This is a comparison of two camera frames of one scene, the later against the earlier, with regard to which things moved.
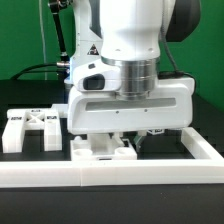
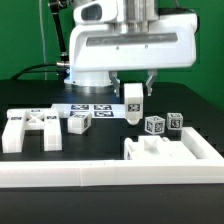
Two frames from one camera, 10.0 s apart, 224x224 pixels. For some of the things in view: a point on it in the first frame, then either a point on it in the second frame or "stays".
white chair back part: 21,120 stays
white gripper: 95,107 → 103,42
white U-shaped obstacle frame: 207,164 stays
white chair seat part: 101,147 → 156,148
